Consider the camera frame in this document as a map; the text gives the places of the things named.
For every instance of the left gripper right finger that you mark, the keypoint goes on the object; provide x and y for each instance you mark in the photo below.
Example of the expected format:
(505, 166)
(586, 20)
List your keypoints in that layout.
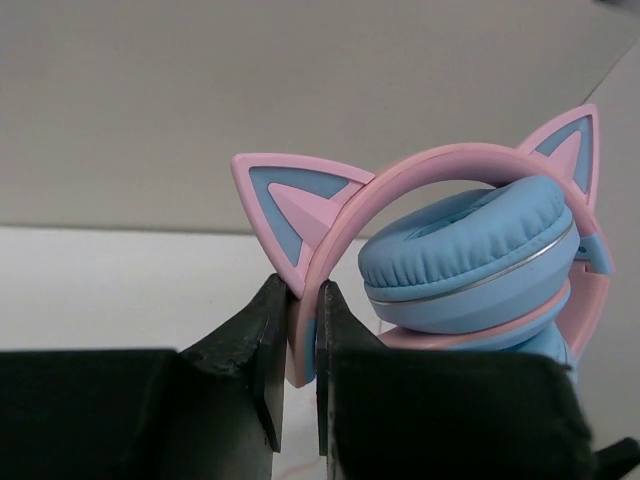
(387, 413)

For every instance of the blue pink cat-ear headphones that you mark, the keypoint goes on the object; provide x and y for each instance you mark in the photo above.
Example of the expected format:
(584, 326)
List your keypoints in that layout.
(519, 263)

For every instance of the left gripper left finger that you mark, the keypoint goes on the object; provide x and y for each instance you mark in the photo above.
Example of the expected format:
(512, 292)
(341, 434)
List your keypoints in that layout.
(211, 411)

